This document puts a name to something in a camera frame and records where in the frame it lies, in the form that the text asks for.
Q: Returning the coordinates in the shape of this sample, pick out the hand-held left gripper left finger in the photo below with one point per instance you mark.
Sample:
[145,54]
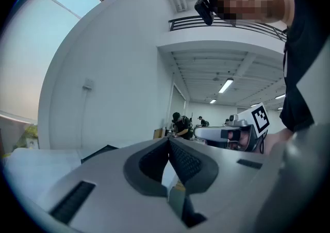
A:
[108,188]

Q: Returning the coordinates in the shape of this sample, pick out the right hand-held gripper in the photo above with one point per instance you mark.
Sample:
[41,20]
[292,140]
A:
[259,119]

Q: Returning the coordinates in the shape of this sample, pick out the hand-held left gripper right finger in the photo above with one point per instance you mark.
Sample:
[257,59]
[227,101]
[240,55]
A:
[232,188]

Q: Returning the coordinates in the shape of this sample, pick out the person's right forearm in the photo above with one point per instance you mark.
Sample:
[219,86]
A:
[278,139]

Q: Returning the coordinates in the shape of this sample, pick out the yellow box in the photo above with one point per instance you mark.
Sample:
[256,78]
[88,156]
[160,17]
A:
[29,132]

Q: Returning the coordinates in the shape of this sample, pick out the long ceiling light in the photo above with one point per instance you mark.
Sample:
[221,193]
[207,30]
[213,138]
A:
[213,101]
[280,96]
[226,85]

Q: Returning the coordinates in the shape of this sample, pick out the light blue tablecloth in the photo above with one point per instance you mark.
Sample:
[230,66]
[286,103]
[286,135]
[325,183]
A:
[38,167]

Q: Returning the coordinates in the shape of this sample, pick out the black balcony railing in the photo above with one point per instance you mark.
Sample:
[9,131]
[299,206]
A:
[232,23]

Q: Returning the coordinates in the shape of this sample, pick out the person's black t-shirt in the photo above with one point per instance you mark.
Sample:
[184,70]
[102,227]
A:
[304,59]

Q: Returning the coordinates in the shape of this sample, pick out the white window blind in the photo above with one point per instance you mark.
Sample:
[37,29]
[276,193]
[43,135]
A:
[28,59]

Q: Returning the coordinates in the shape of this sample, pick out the black head-worn camera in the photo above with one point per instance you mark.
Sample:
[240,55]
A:
[205,10]

